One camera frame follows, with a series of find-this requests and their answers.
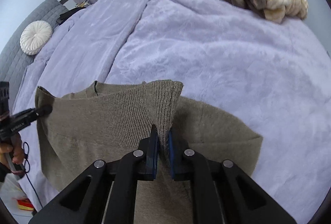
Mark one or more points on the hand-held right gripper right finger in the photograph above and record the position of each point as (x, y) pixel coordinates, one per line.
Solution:
(172, 156)

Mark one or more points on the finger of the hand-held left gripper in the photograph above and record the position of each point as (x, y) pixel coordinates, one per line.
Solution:
(31, 114)

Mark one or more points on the black flat object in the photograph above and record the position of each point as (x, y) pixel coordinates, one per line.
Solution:
(66, 15)

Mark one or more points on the red and yellow box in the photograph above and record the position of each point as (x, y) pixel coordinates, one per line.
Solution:
(24, 204)

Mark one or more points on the olive brown knit sweater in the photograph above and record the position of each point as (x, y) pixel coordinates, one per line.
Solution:
(103, 115)

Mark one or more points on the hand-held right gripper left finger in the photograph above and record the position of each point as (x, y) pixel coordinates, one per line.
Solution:
(154, 151)

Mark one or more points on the lavender plush blanket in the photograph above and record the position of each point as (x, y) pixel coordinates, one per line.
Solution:
(206, 45)

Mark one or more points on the round white pleated pillow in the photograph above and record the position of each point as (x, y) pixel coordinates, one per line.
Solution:
(35, 36)

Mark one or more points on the grey quilted headboard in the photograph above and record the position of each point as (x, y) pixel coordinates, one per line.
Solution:
(15, 58)

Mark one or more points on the person's left hand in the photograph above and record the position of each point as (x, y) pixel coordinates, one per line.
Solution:
(11, 146)

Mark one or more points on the white plastic bag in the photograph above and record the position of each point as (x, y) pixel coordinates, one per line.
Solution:
(10, 187)

